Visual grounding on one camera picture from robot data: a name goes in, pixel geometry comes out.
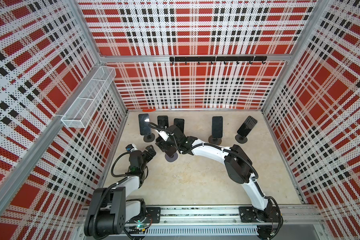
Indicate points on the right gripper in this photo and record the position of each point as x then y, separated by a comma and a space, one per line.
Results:
163, 143

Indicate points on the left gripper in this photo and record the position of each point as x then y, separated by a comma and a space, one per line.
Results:
149, 156

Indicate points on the black phone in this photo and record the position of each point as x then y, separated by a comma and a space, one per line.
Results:
217, 127
163, 122
247, 126
144, 128
180, 123
167, 148

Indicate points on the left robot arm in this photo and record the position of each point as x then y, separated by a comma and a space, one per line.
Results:
110, 209

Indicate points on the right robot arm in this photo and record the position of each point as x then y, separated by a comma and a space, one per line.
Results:
239, 167

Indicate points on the front grey phone stand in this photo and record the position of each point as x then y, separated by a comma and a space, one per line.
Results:
172, 158

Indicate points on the stand far left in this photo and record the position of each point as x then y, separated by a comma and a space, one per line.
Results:
149, 138

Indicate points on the brown base phone stand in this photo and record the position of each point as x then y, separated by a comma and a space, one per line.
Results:
215, 141

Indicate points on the far right phone stand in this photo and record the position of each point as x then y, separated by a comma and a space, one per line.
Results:
240, 139

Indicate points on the white wire mesh basket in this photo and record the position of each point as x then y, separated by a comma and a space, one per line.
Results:
83, 108

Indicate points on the black hook rail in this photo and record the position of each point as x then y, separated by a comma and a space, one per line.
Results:
213, 59

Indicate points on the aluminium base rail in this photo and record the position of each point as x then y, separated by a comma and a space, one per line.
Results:
219, 222

